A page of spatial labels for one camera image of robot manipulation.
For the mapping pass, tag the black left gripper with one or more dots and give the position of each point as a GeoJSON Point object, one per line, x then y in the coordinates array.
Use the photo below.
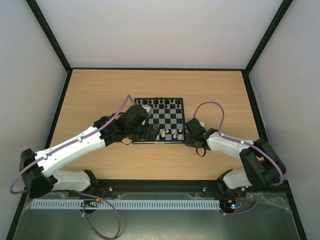
{"type": "Point", "coordinates": [146, 135]}

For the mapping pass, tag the black chess pieces row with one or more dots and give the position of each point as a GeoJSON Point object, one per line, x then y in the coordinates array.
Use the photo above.
{"type": "Point", "coordinates": [160, 102]}

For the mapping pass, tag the black and silver chessboard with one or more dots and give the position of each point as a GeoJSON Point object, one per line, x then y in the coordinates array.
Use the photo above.
{"type": "Point", "coordinates": [171, 119]}

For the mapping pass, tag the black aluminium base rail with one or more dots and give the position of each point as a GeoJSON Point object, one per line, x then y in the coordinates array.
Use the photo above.
{"type": "Point", "coordinates": [204, 188]}

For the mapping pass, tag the light blue slotted cable duct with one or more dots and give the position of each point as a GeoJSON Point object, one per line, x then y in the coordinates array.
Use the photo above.
{"type": "Point", "coordinates": [77, 204]}

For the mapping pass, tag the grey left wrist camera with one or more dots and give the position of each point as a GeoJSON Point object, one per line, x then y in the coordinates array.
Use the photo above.
{"type": "Point", "coordinates": [148, 109]}

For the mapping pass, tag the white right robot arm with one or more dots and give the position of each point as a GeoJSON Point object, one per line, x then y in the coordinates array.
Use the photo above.
{"type": "Point", "coordinates": [261, 166]}

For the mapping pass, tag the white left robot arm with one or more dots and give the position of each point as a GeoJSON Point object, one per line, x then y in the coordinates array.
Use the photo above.
{"type": "Point", "coordinates": [42, 171]}

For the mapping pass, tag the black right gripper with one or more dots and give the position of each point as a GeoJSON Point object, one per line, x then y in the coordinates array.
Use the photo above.
{"type": "Point", "coordinates": [191, 142]}

